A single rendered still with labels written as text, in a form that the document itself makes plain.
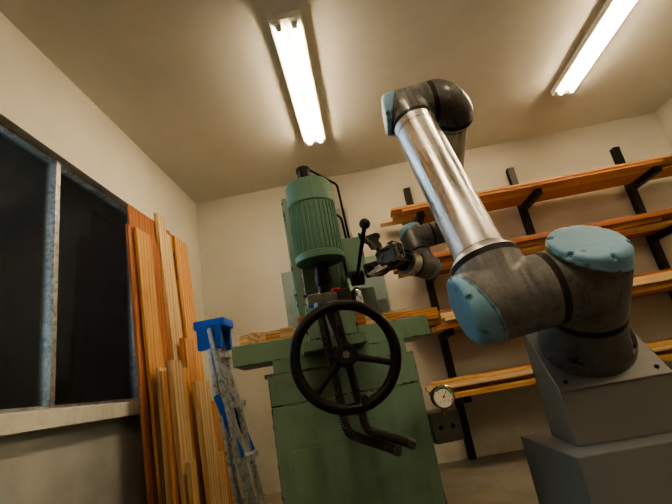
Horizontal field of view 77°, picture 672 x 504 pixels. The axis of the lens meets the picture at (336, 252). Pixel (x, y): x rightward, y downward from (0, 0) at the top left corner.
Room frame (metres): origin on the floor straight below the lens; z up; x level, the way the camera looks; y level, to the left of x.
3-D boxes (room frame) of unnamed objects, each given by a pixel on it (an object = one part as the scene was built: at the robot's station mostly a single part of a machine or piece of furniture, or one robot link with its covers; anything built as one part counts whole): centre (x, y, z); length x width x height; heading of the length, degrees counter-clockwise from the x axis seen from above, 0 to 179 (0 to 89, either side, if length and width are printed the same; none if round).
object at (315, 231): (1.45, 0.06, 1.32); 0.18 x 0.18 x 0.31
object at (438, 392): (1.27, -0.22, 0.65); 0.06 x 0.04 x 0.08; 96
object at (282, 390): (1.57, 0.07, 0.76); 0.57 x 0.45 x 0.09; 6
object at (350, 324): (1.26, 0.05, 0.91); 0.15 x 0.14 x 0.09; 96
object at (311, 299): (1.26, 0.05, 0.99); 0.13 x 0.11 x 0.06; 96
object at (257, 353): (1.34, 0.06, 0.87); 0.61 x 0.30 x 0.06; 96
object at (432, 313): (1.46, -0.01, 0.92); 0.60 x 0.02 x 0.04; 96
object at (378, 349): (1.39, 0.05, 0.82); 0.40 x 0.21 x 0.04; 96
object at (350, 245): (1.68, -0.07, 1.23); 0.09 x 0.08 x 0.15; 6
